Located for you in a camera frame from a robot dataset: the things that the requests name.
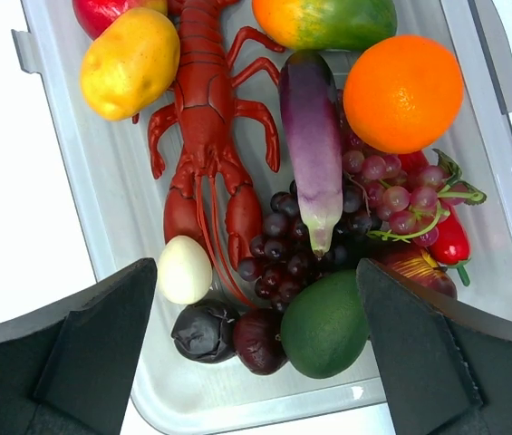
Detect grey plastic food bin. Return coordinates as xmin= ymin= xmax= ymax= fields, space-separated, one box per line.
xmin=14 ymin=1 xmax=512 ymax=434

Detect red toy lobster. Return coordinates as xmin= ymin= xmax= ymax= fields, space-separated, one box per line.
xmin=148 ymin=0 xmax=285 ymax=305

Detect red toy chili pepper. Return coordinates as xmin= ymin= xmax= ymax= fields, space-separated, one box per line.
xmin=397 ymin=150 xmax=472 ymax=287

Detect yellow toy potato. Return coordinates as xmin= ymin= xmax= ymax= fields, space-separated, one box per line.
xmin=80 ymin=7 xmax=180 ymax=121

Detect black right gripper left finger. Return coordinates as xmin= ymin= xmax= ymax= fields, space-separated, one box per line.
xmin=34 ymin=258 xmax=157 ymax=434

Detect green toy avocado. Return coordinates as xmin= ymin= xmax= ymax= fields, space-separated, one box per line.
xmin=280 ymin=269 xmax=370 ymax=379

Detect red yellow toy apple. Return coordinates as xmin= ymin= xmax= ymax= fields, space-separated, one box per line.
xmin=374 ymin=244 xmax=457 ymax=299

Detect purple toy eggplant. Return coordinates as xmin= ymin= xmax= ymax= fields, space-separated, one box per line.
xmin=278 ymin=50 xmax=343 ymax=257

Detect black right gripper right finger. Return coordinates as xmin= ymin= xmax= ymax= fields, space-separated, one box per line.
xmin=356 ymin=259 xmax=483 ymax=434

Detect black toy fig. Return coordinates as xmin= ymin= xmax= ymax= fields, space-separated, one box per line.
xmin=170 ymin=299 xmax=240 ymax=364

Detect toy orange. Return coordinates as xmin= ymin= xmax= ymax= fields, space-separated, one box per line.
xmin=343 ymin=34 xmax=464 ymax=154

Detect dark red toy fig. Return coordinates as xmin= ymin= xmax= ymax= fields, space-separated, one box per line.
xmin=233 ymin=308 xmax=287 ymax=375

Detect orange green toy mango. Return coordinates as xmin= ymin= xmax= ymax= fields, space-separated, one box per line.
xmin=252 ymin=0 xmax=397 ymax=52

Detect pink toy grapes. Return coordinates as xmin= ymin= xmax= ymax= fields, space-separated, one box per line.
xmin=336 ymin=88 xmax=488 ymax=247

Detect white toy egg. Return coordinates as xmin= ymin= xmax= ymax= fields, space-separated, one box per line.
xmin=157 ymin=236 xmax=213 ymax=305

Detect dark purple toy grapes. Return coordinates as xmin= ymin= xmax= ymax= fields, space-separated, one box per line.
xmin=238 ymin=178 xmax=382 ymax=313

